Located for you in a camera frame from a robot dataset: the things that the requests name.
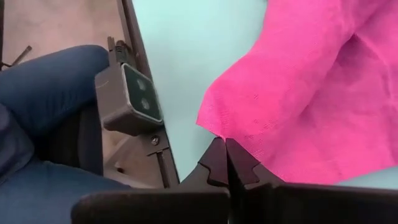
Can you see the pink towel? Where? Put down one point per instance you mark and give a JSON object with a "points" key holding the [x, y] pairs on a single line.
{"points": [[311, 93]]}

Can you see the grey table-level camera box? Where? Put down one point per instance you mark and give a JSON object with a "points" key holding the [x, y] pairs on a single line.
{"points": [[124, 99]]}

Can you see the black metal table frame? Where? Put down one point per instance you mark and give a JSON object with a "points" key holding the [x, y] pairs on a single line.
{"points": [[138, 49]]}

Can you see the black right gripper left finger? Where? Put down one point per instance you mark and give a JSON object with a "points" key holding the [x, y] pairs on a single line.
{"points": [[186, 205]]}

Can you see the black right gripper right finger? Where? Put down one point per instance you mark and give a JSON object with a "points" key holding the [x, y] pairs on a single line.
{"points": [[295, 205]]}

